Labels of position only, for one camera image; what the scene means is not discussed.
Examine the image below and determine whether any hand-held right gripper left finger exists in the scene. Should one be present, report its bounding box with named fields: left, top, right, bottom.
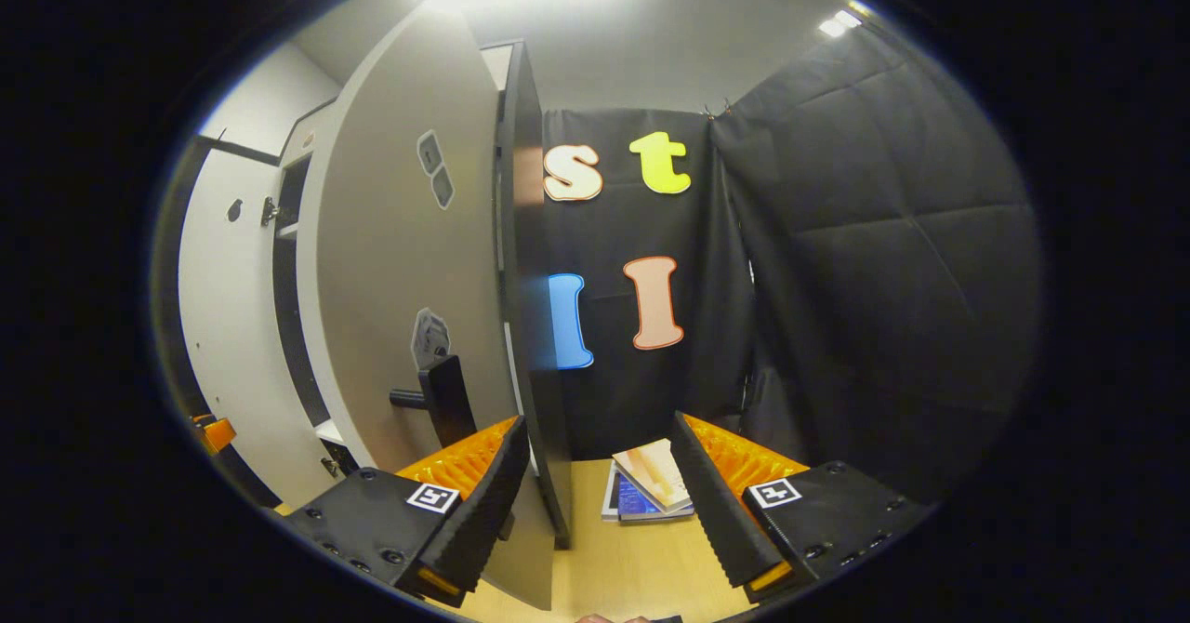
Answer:
left=284, top=414, right=531, bottom=608

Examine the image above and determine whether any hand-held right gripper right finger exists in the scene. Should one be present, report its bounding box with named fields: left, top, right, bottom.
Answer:
left=671, top=409, right=935, bottom=605

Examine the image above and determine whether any grey shoe cabinet door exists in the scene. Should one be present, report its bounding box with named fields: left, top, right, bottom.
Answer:
left=297, top=0, right=559, bottom=612
left=177, top=144, right=340, bottom=510

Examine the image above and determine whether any grey shoe cabinet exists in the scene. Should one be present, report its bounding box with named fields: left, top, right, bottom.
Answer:
left=270, top=39, right=573, bottom=550

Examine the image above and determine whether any beige book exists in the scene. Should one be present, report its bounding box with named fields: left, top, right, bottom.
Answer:
left=611, top=437, right=694, bottom=512

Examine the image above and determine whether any black backdrop cloth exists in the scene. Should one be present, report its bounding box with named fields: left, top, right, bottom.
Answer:
left=542, top=107, right=756, bottom=461

